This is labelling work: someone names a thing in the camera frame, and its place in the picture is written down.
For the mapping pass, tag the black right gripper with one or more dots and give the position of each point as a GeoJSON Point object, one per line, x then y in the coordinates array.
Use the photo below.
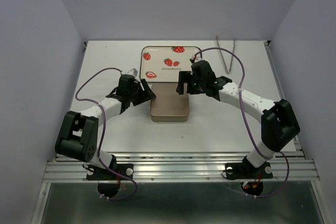
{"type": "Point", "coordinates": [186, 76]}

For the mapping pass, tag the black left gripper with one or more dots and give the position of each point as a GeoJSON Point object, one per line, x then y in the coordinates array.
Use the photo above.
{"type": "Point", "coordinates": [145, 95]}

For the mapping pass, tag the gold tin lid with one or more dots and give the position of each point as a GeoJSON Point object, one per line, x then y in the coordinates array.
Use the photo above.
{"type": "Point", "coordinates": [168, 102]}

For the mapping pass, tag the steel serving tongs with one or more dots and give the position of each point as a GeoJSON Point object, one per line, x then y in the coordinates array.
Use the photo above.
{"type": "Point", "coordinates": [227, 59]}

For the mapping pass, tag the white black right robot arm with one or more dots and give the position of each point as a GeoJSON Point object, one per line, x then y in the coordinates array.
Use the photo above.
{"type": "Point", "coordinates": [278, 122]}

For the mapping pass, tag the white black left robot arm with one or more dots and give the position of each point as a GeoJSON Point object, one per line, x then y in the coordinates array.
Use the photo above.
{"type": "Point", "coordinates": [78, 135]}

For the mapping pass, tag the gold square cookie tin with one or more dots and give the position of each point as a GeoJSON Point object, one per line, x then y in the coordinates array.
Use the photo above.
{"type": "Point", "coordinates": [169, 119]}

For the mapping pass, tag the strawberry print tray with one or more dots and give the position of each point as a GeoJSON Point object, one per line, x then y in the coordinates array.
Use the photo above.
{"type": "Point", "coordinates": [163, 63]}

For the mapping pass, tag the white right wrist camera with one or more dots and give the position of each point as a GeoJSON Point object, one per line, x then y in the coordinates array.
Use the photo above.
{"type": "Point", "coordinates": [196, 58]}

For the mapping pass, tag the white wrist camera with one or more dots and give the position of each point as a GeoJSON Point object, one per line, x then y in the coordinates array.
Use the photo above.
{"type": "Point", "coordinates": [132, 72]}
{"type": "Point", "coordinates": [196, 58]}

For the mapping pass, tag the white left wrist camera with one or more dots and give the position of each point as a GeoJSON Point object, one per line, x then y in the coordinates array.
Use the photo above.
{"type": "Point", "coordinates": [132, 72]}

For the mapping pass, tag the aluminium table edge rail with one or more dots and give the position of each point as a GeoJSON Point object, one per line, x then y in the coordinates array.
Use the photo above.
{"type": "Point", "coordinates": [284, 98]}

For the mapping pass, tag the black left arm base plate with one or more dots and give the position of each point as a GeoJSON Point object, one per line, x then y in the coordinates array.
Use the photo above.
{"type": "Point", "coordinates": [96, 173]}

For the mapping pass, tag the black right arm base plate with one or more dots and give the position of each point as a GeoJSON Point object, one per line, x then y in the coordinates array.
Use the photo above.
{"type": "Point", "coordinates": [244, 171]}

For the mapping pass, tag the aluminium front frame rails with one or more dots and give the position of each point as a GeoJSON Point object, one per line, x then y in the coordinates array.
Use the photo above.
{"type": "Point", "coordinates": [182, 168]}

